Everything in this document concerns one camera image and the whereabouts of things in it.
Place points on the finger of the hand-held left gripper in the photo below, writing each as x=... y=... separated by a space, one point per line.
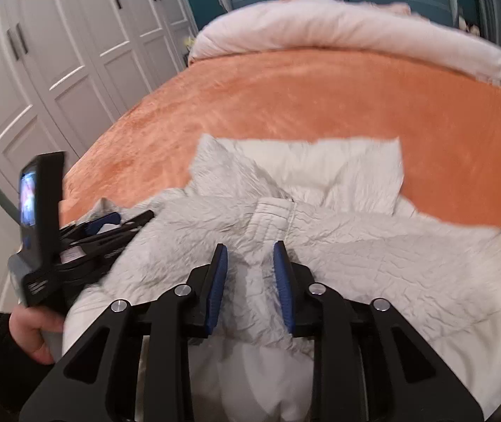
x=114 y=237
x=101 y=223

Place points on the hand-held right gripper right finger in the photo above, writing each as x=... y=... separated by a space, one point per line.
x=283 y=292

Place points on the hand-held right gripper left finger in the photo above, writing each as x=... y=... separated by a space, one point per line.
x=214 y=292

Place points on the cream zip-up puffer jacket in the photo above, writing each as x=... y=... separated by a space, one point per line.
x=365 y=263

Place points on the person's left hand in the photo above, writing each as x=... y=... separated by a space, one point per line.
x=28 y=329

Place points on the white panelled wardrobe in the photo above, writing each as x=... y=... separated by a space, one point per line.
x=79 y=52

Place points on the orange plush blanket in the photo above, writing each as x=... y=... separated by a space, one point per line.
x=321 y=96

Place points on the pale pink duvet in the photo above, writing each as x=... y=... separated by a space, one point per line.
x=343 y=22

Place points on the small plush toy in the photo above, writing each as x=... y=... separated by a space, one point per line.
x=468 y=25

